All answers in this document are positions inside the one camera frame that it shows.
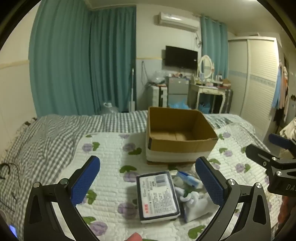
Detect clear water jug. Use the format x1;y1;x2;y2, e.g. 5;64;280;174
103;102;119;115

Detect clear plastic bag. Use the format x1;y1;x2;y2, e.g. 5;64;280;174
148;71;167;85

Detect white ribbed suitcase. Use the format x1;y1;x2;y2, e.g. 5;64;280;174
148;85;168;108

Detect oval white vanity mirror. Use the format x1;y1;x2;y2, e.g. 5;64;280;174
198;55;215;81

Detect grey mini fridge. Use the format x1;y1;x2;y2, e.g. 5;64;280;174
167;76;191;108

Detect white fluffy cloth bundle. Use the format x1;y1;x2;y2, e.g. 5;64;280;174
184;193;220;223

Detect white slatted wardrobe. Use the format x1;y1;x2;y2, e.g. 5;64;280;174
228;37;281;142

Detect white stick vacuum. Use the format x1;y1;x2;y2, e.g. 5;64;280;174
128;67;137;112

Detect blue basket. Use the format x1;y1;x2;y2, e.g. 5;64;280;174
199;102;211;114

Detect cardboard box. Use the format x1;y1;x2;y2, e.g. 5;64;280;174
145;107;219;165

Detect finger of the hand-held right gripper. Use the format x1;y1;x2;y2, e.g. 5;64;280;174
269;133;296;151
245;144;281;171

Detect blue white tube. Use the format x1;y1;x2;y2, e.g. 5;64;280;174
177;171;201;189

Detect clutter on fridge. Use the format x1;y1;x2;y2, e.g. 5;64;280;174
168;73;192;79

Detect teal curtain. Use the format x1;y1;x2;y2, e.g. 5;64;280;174
29;0;93;117
89;6;137;114

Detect hanging clothes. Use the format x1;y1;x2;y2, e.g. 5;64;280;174
272;61;289;127

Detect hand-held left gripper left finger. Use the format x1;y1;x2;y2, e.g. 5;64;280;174
24;156;101;241

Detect floor box with blue bags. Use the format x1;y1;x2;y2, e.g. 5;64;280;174
170;98;192;109

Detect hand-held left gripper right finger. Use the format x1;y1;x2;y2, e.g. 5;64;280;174
195;157;271;241

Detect white air conditioner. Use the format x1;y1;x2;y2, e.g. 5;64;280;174
154;12;200;33

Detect black cable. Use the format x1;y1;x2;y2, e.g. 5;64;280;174
0;163;21;188

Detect white floral quilt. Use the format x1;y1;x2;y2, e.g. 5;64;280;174
72;123;285;241

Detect black wall television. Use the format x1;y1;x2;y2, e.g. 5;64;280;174
165;45;199;70

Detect beige cloth pile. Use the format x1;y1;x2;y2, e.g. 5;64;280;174
280;117;296;139

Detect person's right forearm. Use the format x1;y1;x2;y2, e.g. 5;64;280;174
277;197;295;229

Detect grey gingham bed sheet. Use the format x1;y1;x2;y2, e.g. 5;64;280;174
0;110;255;232

